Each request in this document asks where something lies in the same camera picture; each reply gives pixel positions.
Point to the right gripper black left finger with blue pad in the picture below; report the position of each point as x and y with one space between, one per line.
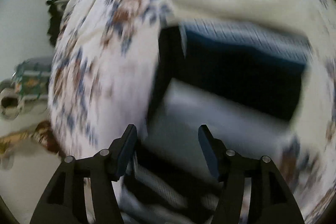
63 200

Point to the black grey striped sweater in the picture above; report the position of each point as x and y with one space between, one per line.
222 102

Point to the black clothes pile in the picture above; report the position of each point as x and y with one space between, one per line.
56 11

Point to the teal storage rack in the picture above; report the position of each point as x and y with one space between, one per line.
31 78

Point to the floral bed cover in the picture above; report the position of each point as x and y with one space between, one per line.
103 74

